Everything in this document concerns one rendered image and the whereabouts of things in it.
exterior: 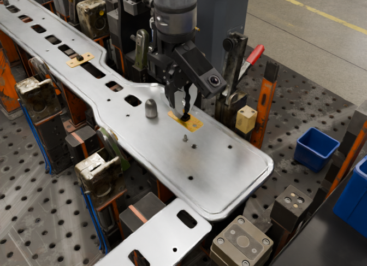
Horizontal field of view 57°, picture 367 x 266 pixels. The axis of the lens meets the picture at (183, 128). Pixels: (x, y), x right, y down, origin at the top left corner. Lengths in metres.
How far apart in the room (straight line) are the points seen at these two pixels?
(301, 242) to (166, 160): 0.33
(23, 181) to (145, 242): 0.65
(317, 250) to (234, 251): 0.15
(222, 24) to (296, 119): 0.46
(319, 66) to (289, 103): 1.58
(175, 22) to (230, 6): 0.76
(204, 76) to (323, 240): 0.36
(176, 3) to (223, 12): 0.76
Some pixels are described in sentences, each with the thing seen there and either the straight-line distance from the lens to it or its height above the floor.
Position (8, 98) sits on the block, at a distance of 1.44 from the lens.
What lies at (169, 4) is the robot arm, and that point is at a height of 1.35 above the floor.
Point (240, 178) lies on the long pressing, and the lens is 0.76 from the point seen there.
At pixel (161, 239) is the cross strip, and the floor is 1.00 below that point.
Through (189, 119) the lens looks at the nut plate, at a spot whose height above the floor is 1.07.
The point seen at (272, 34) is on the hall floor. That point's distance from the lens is 3.32.
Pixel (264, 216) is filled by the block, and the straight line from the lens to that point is 0.71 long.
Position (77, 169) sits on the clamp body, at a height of 1.04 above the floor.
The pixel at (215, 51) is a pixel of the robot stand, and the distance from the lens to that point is 1.43.
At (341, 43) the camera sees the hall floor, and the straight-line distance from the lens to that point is 3.38.
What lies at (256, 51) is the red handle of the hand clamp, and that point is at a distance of 0.88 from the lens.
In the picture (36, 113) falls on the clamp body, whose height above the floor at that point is 0.96.
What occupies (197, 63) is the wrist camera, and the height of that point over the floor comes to 1.24.
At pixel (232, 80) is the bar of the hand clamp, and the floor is 1.11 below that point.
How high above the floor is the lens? 1.60
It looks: 45 degrees down
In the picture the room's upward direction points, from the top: straight up
